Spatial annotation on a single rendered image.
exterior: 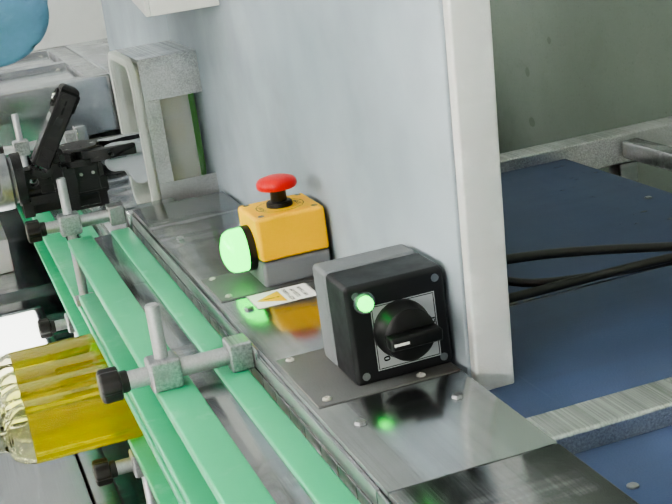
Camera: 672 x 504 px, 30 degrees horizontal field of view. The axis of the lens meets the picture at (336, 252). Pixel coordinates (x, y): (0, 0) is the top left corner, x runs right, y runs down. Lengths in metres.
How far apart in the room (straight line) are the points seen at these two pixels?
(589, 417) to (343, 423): 0.17
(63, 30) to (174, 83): 3.58
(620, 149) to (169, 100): 0.60
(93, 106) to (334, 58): 1.40
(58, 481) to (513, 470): 0.87
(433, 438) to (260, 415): 0.17
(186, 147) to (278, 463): 0.84
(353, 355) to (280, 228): 0.29
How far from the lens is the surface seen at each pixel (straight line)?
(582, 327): 1.08
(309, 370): 0.99
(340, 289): 0.93
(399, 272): 0.94
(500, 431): 0.86
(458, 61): 0.88
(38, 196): 1.71
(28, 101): 2.46
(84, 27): 5.24
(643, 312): 1.10
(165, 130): 1.67
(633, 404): 0.89
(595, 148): 1.68
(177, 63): 1.66
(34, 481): 1.60
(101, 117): 2.48
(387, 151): 1.02
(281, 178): 1.21
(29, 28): 1.44
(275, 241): 1.20
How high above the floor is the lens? 1.09
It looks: 16 degrees down
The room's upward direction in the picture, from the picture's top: 103 degrees counter-clockwise
